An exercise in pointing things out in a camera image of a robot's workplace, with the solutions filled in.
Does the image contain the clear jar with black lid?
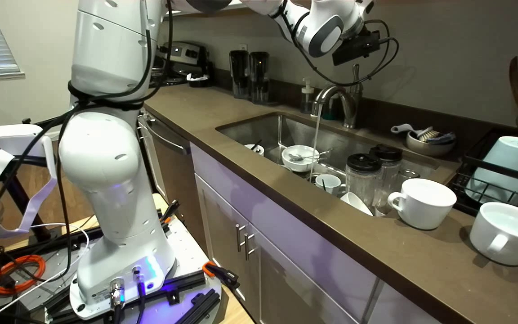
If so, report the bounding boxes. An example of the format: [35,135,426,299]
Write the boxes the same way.
[343,153,383,209]
[368,144,404,209]

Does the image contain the orange cable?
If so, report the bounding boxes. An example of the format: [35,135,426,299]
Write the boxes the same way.
[0,252,48,297]

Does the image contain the orange black clamp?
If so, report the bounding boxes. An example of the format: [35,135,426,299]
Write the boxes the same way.
[201,259,242,295]
[159,198,183,229]

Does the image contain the small white dish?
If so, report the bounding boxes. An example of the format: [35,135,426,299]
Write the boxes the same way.
[242,142,266,158]

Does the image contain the wooden spatula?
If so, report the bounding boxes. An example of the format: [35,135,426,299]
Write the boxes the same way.
[507,56,518,139]

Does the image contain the tall black tumbler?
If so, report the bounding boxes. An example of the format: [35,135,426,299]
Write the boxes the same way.
[228,49,249,101]
[248,50,271,104]

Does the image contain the white dish brush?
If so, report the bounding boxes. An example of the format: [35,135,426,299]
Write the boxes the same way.
[390,122,435,140]

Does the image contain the black tripod stand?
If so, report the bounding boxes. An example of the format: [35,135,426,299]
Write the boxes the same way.
[0,97,53,241]

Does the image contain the white plate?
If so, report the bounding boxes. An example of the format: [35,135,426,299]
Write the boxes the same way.
[336,191,374,218]

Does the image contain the black wire dish rack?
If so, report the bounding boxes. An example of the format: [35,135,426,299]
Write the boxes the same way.
[449,128,518,220]

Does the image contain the tall glass bottle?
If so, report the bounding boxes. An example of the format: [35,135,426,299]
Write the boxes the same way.
[345,61,365,131]

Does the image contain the pale upturned mug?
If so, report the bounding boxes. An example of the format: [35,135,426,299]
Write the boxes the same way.
[463,135,518,205]

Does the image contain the robot cart platform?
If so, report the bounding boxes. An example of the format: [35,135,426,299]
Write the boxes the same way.
[0,196,242,324]

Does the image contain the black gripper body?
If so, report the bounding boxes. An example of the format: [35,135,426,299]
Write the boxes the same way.
[350,29,384,59]

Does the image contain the metal cabinet handle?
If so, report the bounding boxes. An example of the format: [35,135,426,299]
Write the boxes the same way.
[233,223,248,254]
[244,230,257,261]

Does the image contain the small white cup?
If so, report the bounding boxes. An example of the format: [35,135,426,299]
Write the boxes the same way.
[312,171,345,196]

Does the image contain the chrome kitchen faucet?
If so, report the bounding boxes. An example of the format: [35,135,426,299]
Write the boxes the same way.
[312,85,352,131]

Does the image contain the grey sink base cabinets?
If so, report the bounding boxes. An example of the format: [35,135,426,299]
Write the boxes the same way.
[188,142,445,324]

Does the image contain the clear pump soap dispenser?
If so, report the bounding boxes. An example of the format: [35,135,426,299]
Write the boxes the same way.
[298,79,318,115]

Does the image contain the white bowl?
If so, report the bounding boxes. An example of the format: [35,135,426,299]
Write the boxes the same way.
[280,144,321,176]

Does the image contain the stainless dishwasher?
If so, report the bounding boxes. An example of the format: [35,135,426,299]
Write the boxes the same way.
[138,110,203,248]

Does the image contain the white cup with handle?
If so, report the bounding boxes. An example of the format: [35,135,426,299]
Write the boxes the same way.
[386,176,458,232]
[467,200,518,268]

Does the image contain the grey bowl with utensils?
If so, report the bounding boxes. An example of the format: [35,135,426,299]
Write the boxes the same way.
[404,126,456,158]

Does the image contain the stainless steel sink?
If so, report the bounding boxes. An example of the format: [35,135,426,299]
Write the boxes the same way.
[213,112,462,218]

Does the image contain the black silver coffee machine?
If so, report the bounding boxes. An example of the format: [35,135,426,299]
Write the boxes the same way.
[152,40,212,86]

